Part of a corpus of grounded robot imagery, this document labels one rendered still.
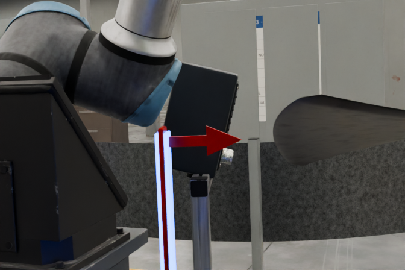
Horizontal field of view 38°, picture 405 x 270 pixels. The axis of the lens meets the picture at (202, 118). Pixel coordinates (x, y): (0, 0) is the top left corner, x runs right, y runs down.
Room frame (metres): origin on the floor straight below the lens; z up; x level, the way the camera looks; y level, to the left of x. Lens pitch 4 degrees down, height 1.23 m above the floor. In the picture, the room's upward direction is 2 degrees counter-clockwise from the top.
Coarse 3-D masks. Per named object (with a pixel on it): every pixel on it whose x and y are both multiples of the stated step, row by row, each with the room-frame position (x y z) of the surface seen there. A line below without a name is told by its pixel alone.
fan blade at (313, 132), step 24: (312, 96) 0.37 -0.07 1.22; (288, 120) 0.44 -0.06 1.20; (312, 120) 0.43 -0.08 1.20; (336, 120) 0.43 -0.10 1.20; (360, 120) 0.42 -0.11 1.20; (384, 120) 0.41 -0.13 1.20; (288, 144) 0.52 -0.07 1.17; (312, 144) 0.52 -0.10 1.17; (336, 144) 0.53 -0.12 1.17; (360, 144) 0.54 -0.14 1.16
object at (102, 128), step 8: (72, 104) 7.46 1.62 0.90; (80, 112) 7.24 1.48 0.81; (88, 112) 7.20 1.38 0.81; (88, 120) 7.22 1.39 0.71; (96, 120) 7.18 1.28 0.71; (104, 120) 7.15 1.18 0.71; (112, 120) 7.14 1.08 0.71; (88, 128) 7.22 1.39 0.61; (96, 128) 7.19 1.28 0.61; (104, 128) 7.61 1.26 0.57; (112, 128) 7.13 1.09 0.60; (120, 128) 7.33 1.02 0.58; (96, 136) 7.18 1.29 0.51; (104, 136) 7.15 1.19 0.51; (112, 136) 7.12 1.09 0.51; (120, 136) 7.32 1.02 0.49
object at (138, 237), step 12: (132, 228) 0.90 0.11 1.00; (144, 228) 0.89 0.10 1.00; (132, 240) 0.84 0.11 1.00; (144, 240) 0.88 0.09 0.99; (108, 252) 0.78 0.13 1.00; (120, 252) 0.80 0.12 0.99; (132, 252) 0.84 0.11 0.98; (96, 264) 0.74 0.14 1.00; (108, 264) 0.77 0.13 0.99; (120, 264) 0.83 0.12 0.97
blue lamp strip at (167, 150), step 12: (168, 132) 0.47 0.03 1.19; (168, 144) 0.47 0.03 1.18; (168, 156) 0.46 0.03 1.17; (168, 168) 0.46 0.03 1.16; (168, 180) 0.46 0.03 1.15; (168, 192) 0.46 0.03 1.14; (168, 204) 0.46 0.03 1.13; (168, 216) 0.46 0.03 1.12; (168, 228) 0.46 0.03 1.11; (168, 240) 0.46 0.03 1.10
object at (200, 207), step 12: (192, 204) 0.99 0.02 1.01; (204, 204) 0.99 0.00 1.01; (192, 216) 0.99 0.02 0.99; (204, 216) 0.99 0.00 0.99; (192, 228) 0.99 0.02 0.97; (204, 228) 0.99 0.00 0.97; (192, 240) 0.99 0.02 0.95; (204, 240) 0.99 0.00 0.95; (204, 252) 0.99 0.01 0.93; (204, 264) 0.99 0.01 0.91
